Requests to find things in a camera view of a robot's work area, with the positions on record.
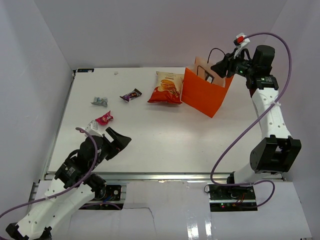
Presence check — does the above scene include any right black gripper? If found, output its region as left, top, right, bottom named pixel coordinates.
left=211, top=48, right=257, bottom=79

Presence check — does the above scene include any red candy packet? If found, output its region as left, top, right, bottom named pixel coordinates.
left=95, top=111, right=114, bottom=126

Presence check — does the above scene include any silver candy wrapper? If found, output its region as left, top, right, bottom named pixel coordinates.
left=91, top=96, right=108, bottom=108

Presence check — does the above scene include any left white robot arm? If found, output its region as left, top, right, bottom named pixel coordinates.
left=5, top=127, right=132, bottom=240

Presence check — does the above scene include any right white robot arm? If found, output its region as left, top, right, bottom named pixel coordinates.
left=211, top=45, right=302, bottom=200

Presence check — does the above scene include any orange paper bag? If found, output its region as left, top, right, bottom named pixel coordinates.
left=181, top=56, right=233, bottom=118

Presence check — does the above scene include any orange chips bag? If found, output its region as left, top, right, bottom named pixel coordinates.
left=147, top=71, right=184, bottom=105

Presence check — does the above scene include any purple M&M's packet upper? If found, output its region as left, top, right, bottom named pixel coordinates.
left=120, top=88, right=142, bottom=102

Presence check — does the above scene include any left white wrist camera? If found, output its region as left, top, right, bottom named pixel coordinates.
left=84, top=120, right=103, bottom=137

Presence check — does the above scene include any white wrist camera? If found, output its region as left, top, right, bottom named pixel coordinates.
left=84, top=120, right=103, bottom=137
left=233, top=32, right=250, bottom=59

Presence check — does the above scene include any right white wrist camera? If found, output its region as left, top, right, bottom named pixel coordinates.
left=233, top=32, right=250, bottom=59

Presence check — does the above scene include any aluminium table frame rail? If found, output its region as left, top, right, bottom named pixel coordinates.
left=97, top=172, right=211, bottom=182

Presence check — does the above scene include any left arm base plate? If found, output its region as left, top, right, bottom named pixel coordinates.
left=91, top=185, right=123, bottom=210

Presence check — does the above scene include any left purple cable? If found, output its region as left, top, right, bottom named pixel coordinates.
left=0, top=126, right=123, bottom=221

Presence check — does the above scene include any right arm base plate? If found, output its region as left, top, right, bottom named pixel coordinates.
left=204, top=184, right=258, bottom=213

